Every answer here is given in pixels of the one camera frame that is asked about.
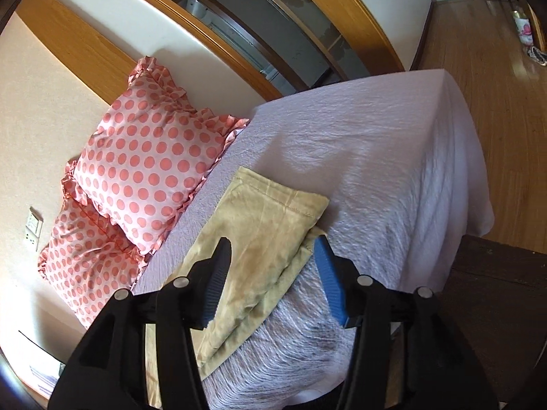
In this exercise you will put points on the white wall socket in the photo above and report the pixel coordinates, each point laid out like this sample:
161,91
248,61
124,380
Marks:
31,239

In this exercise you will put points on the wooden door frame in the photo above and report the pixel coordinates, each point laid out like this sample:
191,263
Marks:
228,54

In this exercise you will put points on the floral white cup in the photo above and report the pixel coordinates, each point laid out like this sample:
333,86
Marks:
523,26

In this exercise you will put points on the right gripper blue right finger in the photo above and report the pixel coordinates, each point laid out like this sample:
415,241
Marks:
440,368

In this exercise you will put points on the small pink polka-dot pillow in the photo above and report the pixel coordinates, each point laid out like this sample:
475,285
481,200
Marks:
150,155

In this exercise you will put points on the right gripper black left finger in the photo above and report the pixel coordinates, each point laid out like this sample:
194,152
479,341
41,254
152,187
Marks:
107,370

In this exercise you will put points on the khaki tan pants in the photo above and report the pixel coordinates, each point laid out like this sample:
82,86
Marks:
256,243

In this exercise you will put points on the lavender textured bed sheet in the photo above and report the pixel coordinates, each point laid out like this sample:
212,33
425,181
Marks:
399,159

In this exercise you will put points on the large pink polka-dot pillow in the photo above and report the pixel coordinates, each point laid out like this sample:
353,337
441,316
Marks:
87,259

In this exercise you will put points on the dark wooden bedside table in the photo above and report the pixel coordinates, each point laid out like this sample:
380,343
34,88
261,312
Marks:
496,293

